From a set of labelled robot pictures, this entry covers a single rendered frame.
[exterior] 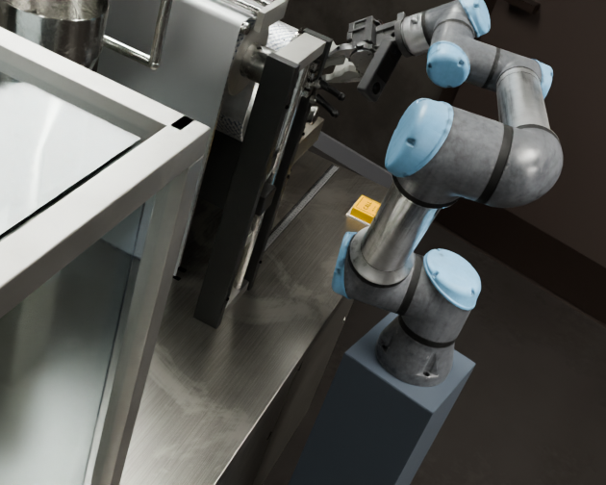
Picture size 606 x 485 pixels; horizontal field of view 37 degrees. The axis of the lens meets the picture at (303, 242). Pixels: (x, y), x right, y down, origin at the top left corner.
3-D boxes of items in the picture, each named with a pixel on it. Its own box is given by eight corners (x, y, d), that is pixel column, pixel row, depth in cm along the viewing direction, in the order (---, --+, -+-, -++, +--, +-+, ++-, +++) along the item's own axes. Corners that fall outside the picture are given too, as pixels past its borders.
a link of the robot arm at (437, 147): (395, 325, 166) (505, 177, 118) (319, 300, 166) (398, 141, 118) (409, 270, 172) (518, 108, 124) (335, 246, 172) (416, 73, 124)
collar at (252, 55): (266, 94, 154) (276, 61, 151) (236, 80, 155) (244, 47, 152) (281, 83, 160) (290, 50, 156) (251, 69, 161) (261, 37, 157)
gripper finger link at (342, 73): (328, 68, 186) (364, 52, 181) (326, 91, 183) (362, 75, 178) (318, 61, 184) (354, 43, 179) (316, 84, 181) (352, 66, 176)
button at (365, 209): (375, 228, 207) (379, 219, 205) (348, 215, 208) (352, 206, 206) (385, 215, 212) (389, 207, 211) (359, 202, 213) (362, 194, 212)
